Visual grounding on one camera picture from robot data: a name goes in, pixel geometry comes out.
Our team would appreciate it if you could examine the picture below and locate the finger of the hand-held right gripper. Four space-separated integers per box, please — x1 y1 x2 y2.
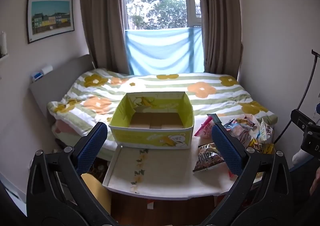
290 109 317 131

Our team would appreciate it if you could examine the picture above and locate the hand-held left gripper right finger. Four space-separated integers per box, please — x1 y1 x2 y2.
200 123 293 226

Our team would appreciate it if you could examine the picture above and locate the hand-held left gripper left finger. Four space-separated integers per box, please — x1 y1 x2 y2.
26 122 118 226

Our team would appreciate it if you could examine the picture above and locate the pink snack packet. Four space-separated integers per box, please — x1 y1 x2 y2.
194 114 220 139

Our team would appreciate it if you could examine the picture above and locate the yellow-green cardboard box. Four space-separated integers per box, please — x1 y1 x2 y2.
108 91 195 150

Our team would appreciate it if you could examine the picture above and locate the brown chocolate snack bag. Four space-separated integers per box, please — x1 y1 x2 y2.
192 142 225 173

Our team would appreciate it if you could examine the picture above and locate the silver snack bag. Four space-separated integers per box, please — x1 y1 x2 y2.
224 118 260 141

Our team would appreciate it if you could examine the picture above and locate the pink pillow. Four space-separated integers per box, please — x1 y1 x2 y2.
52 120 87 143

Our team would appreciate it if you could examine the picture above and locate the yellow snack packet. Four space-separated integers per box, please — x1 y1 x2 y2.
249 138 275 156

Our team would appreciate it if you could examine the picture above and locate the white snack bag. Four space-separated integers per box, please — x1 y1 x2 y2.
257 118 275 144

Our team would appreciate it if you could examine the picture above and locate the grey bed headboard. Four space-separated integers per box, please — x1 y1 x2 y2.
29 54 97 126

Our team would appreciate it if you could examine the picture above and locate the white low table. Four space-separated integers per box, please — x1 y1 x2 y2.
102 145 263 201

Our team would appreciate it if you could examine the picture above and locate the striped floral blanket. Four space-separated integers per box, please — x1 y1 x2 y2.
47 68 278 141

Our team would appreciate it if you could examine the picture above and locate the white and blue roll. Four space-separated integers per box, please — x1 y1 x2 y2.
31 64 53 82

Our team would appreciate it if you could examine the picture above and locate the light blue cloth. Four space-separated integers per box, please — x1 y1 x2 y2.
125 27 204 75

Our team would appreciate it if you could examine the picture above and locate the brown curtain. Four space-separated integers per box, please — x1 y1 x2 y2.
79 0 130 75
195 0 244 81

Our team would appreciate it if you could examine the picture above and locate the framed picture of houses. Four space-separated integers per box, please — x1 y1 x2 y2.
26 0 75 44

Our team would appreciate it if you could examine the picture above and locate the black cable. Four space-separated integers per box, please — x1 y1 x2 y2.
274 49 320 144

